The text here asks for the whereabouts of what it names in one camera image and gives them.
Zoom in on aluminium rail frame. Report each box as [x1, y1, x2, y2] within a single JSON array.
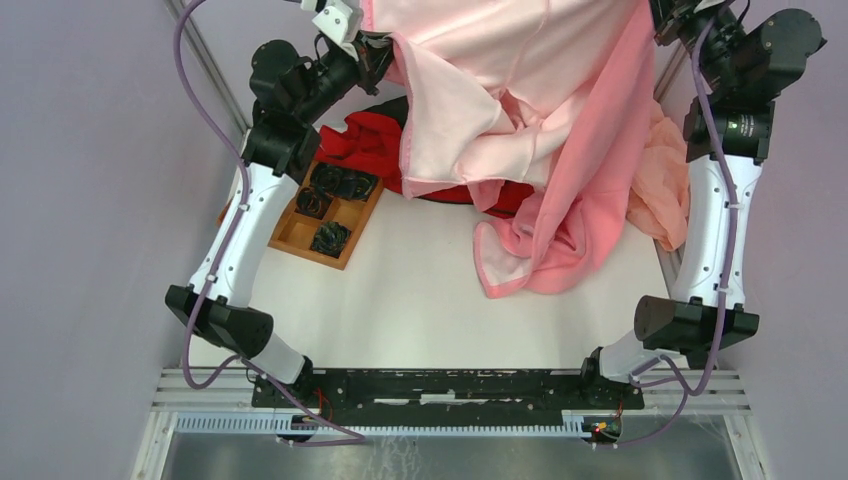
[[130, 369, 770, 479]]

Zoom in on peach orange garment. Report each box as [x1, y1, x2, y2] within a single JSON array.
[[626, 102, 690, 252]]

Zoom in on wooden compartment tray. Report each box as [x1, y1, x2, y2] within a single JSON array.
[[210, 161, 383, 278]]

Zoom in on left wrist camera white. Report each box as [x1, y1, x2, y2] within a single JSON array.
[[299, 0, 363, 47]]

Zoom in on pink jacket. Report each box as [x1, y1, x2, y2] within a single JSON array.
[[363, 1, 655, 298]]

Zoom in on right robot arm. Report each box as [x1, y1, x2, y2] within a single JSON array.
[[581, 1, 826, 386]]

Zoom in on red and black jacket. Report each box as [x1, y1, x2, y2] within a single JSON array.
[[315, 96, 534, 218]]

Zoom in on rolled tie green leaves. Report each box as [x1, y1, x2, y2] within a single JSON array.
[[310, 221, 351, 258]]

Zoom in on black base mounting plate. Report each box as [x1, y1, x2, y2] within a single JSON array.
[[287, 368, 645, 427]]

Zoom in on rolled tie orange pattern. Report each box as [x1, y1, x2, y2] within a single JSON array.
[[295, 187, 334, 220]]

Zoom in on rolled tie yellow pattern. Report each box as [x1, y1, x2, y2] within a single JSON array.
[[310, 163, 378, 201]]

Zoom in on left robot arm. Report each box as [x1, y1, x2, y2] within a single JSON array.
[[165, 34, 394, 385]]

